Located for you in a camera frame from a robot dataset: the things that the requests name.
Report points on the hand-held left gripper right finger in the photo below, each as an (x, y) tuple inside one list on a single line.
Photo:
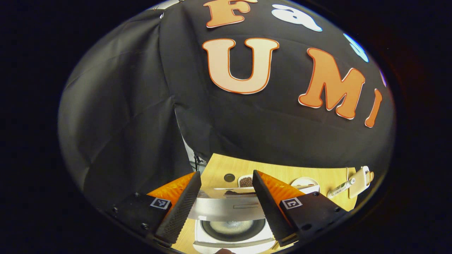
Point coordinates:
[(270, 210)]

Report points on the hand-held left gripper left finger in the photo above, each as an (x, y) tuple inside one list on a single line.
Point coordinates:
[(182, 208)]

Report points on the white rice cooker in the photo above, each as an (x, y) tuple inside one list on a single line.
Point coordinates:
[(226, 210)]

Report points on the white sectioned sauce dish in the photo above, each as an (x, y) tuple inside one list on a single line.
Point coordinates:
[(246, 181)]

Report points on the white round plate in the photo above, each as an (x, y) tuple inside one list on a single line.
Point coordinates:
[(305, 181)]

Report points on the black tripod stand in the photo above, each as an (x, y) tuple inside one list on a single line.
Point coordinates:
[(197, 162)]

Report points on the round black table grommet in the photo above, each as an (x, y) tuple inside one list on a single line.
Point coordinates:
[(229, 177)]

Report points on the small white milk bottle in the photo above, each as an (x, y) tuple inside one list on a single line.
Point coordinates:
[(340, 188)]

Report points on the black backdrop cloth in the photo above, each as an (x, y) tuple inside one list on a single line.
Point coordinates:
[(247, 123)]

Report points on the toast bread slice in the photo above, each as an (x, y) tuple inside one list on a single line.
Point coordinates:
[(370, 177)]

